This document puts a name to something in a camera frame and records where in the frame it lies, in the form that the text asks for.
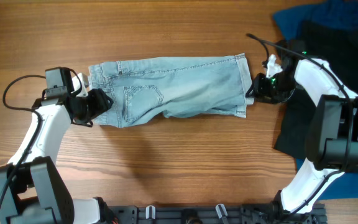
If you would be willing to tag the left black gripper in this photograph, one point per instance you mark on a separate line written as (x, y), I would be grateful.
(100, 99)

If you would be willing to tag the blue cloth garment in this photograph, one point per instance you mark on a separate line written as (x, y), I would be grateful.
(341, 15)

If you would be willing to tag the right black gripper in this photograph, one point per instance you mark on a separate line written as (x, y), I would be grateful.
(260, 91)

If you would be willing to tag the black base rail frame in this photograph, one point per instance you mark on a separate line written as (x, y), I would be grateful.
(244, 214)

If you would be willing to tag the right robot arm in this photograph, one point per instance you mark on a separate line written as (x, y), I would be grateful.
(331, 144)

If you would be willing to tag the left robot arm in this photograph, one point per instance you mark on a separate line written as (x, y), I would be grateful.
(31, 189)

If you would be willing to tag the light blue denim shorts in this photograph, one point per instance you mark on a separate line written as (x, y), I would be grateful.
(181, 87)

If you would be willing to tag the black cloth garment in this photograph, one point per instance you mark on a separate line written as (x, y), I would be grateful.
(340, 49)

